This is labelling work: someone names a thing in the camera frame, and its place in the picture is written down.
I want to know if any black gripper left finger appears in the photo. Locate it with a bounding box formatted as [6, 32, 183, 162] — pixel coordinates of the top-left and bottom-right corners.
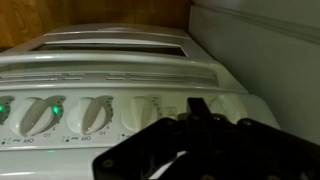
[93, 97, 200, 180]

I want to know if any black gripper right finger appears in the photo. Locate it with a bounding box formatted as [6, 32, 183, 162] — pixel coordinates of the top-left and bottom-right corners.
[199, 97, 320, 180]

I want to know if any grey cabinet side panel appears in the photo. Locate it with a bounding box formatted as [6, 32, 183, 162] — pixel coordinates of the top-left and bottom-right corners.
[188, 0, 320, 146]

